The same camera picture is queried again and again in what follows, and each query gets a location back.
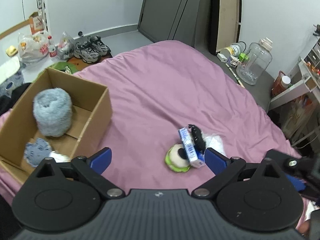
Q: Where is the blue tissue pack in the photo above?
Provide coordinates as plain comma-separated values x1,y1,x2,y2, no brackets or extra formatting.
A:
178,126,205,168

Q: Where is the clear bag white filling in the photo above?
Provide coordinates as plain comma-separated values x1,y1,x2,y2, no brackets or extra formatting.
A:
202,133,226,157

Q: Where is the burger plush toy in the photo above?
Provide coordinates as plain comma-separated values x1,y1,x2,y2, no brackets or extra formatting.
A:
164,144,190,173

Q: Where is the brown cardboard box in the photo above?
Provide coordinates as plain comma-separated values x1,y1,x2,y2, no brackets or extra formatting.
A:
1,68,112,184

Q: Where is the small blue plush toy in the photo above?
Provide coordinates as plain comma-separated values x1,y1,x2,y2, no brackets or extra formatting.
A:
24,138,52,167

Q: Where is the fluffy blue plush roll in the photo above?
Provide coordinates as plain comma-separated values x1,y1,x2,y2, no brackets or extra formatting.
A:
33,88,73,137

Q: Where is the white desk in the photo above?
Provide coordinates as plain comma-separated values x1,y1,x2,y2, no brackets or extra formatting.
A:
268,36,319,110

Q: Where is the pink bed sheet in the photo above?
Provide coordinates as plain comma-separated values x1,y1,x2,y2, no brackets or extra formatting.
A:
1,41,298,202

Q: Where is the green cartoon floor mat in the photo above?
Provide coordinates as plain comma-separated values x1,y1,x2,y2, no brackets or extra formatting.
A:
50,62,78,74

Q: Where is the white charger adapter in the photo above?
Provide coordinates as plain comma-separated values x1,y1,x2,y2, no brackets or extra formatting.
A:
217,53,228,63

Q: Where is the black clothing pile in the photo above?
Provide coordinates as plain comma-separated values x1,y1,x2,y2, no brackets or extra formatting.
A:
0,83,31,115

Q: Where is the grey sneaker pair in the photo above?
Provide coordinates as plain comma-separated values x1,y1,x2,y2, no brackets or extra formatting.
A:
74,36,111,64

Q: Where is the large clear plastic jar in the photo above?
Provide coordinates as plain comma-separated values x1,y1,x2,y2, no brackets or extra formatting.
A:
236,37,273,86

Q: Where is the clear bag with items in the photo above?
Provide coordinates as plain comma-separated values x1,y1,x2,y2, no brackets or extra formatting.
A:
57,31,75,60

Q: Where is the red label water bottle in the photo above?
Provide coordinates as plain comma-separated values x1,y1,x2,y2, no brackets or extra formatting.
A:
48,35,57,57

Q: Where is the white plastic shopping bag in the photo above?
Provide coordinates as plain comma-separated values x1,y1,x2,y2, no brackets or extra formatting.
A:
17,31,49,63

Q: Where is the yellow slipper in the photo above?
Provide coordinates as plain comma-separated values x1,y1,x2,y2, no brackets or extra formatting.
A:
5,45,18,57

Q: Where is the orange white carton box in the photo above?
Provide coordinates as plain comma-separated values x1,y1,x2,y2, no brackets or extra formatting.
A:
29,12,47,34

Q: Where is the dark grey door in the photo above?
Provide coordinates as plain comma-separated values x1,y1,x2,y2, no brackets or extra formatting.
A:
138,0,210,47

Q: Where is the black framed board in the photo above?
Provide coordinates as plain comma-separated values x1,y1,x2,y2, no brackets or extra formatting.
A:
207,0,242,54

